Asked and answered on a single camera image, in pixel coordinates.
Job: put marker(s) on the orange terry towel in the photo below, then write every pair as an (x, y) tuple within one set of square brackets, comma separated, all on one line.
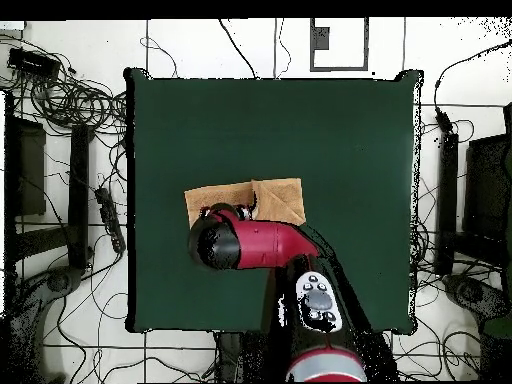
[(280, 200)]

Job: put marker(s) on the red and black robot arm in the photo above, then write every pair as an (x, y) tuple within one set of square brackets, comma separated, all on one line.
[(272, 244)]

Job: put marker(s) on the dark green table cloth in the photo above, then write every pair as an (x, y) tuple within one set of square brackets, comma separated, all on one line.
[(200, 128)]

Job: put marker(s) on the black power strip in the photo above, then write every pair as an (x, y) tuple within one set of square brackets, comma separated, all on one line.
[(110, 216)]

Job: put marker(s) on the grey stand base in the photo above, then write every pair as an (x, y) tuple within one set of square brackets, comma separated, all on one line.
[(476, 296), (36, 304)]

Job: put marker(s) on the black rectangular box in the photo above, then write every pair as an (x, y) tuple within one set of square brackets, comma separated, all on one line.
[(34, 63)]

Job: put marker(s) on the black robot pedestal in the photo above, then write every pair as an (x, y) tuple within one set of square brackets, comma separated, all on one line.
[(248, 356)]

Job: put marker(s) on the black frame stand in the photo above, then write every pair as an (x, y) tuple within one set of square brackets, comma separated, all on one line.
[(78, 192), (486, 188)]

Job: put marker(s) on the grey square frame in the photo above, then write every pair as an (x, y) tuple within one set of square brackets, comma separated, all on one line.
[(320, 38)]

